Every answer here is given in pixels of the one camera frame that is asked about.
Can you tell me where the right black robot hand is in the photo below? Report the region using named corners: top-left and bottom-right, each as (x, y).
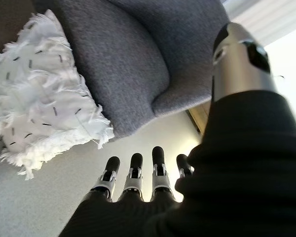
top-left (58, 22), bottom-right (296, 237)

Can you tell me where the grey fabric armchair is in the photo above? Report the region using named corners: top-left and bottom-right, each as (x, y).
top-left (37, 0), bottom-right (234, 139)

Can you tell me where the light wooden nightstand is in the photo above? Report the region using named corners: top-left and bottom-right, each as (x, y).
top-left (186, 100), bottom-right (212, 139)

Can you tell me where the white curtain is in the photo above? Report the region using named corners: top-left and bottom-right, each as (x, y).
top-left (222, 0), bottom-right (296, 48)

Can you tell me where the brown wooden wardrobe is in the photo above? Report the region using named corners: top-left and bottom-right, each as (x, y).
top-left (0, 0), bottom-right (39, 54)

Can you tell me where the white fringed cushion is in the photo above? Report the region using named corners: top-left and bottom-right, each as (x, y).
top-left (0, 9), bottom-right (115, 181)

